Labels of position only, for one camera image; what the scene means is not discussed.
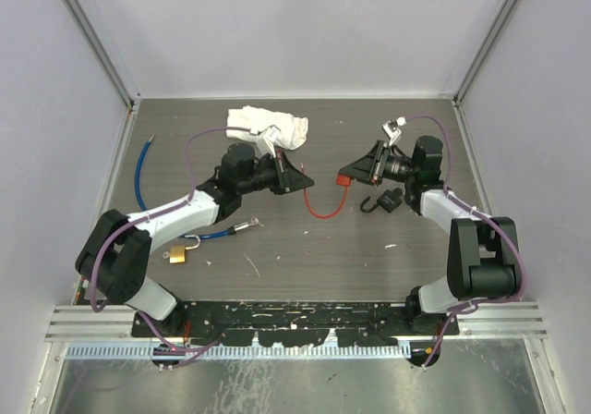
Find blue cable lock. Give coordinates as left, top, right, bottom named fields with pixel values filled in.
left=134, top=135, right=262, bottom=240

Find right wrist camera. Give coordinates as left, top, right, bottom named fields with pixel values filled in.
left=381, top=116, right=407, bottom=148

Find brass padlock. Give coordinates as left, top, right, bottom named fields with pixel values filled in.
left=162, top=235, right=201, bottom=264

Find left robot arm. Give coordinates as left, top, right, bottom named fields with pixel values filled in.
left=75, top=143, right=314, bottom=336

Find white crumpled cloth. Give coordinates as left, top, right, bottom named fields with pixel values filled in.
left=226, top=105, right=308, bottom=151

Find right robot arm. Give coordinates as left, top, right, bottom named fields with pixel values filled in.
left=337, top=136, right=524, bottom=335

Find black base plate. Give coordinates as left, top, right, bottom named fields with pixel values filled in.
left=153, top=300, right=446, bottom=347

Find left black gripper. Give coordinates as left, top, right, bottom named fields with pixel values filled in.
left=238, top=151, right=313, bottom=196

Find red cable padlock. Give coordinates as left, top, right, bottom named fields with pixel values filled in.
left=303, top=175, right=351, bottom=221

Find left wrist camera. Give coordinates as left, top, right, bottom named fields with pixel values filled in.
left=249, top=125, right=281, bottom=158

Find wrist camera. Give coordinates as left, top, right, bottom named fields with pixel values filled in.
left=381, top=116, right=407, bottom=148
left=249, top=125, right=281, bottom=158

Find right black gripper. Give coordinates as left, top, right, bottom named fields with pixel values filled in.
left=338, top=140, right=417, bottom=187

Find black padlock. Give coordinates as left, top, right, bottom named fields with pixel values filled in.
left=359, top=188, right=403, bottom=213

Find slotted cable duct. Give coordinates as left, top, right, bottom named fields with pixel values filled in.
left=65, top=341, right=411, bottom=360

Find aluminium frame rail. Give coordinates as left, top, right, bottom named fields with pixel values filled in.
left=44, top=302, right=548, bottom=342

